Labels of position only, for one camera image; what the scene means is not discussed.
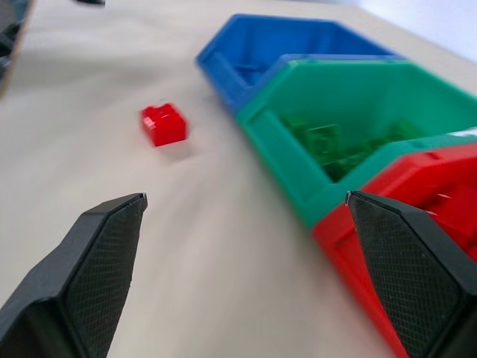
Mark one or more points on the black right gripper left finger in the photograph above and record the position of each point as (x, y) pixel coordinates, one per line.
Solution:
(74, 283)

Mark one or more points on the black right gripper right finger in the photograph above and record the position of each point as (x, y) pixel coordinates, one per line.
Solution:
(410, 276)

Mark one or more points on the red plastic bin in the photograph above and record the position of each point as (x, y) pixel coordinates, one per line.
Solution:
(372, 238)

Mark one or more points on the green toy bricks pile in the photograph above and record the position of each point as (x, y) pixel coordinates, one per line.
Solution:
(335, 145)

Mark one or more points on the green plastic bin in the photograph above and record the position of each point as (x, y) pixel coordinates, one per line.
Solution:
(335, 123)

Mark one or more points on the red toy brick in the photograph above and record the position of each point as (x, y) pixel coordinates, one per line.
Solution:
(164, 125)

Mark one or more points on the blue plastic bin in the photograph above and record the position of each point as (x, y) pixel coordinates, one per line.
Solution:
(261, 56)

